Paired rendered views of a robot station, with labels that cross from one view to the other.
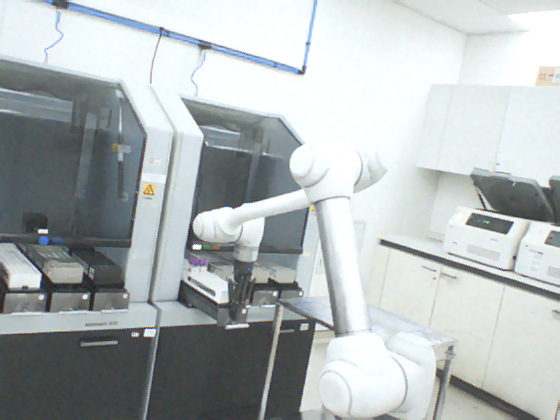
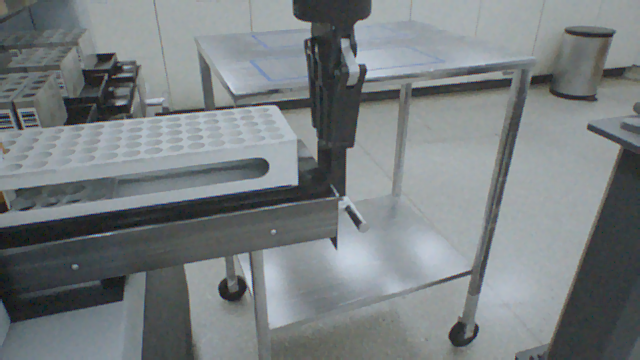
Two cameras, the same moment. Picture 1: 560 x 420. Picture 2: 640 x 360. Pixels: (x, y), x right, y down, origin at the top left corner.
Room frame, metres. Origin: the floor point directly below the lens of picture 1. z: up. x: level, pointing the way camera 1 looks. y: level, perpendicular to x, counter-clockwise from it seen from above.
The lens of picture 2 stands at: (1.96, 0.51, 1.04)
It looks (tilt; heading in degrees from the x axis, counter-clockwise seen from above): 29 degrees down; 291
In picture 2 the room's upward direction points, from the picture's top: straight up
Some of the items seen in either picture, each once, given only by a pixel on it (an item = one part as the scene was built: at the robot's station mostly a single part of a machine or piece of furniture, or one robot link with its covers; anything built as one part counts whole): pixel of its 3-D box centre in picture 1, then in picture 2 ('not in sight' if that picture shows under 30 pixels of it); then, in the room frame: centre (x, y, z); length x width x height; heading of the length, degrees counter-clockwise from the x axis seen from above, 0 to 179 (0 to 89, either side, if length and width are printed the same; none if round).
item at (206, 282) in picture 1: (211, 287); (139, 166); (2.26, 0.21, 0.83); 0.30 x 0.10 x 0.06; 38
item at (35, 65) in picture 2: not in sight; (49, 76); (2.55, 0.05, 0.85); 0.12 x 0.02 x 0.06; 127
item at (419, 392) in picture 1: (404, 372); not in sight; (1.57, -0.44, 0.87); 0.18 x 0.16 x 0.22; 133
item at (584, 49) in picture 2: not in sight; (581, 62); (1.35, -3.07, 0.23); 0.38 x 0.31 x 0.46; 128
